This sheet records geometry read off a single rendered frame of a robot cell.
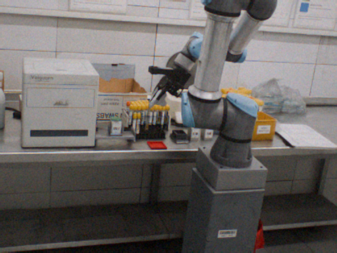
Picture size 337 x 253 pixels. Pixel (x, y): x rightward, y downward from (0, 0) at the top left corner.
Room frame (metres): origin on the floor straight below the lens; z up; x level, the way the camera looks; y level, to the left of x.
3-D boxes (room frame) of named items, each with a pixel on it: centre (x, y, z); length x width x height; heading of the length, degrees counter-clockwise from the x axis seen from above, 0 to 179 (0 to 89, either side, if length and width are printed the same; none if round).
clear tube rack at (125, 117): (1.97, 0.05, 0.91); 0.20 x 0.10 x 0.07; 109
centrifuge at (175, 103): (2.18, -0.15, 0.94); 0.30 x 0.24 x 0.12; 10
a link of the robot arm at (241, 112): (1.50, -0.28, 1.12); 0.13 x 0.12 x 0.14; 96
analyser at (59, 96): (1.75, 0.40, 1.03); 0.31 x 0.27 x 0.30; 109
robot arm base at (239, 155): (1.50, -0.28, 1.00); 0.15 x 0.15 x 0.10
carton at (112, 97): (2.13, 0.21, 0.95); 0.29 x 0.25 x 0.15; 19
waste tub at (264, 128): (2.01, -0.47, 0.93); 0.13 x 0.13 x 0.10; 23
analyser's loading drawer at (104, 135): (1.72, 0.19, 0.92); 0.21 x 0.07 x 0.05; 109
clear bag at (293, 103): (2.55, -0.77, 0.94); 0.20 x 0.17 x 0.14; 91
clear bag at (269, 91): (2.51, -0.61, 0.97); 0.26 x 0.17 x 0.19; 122
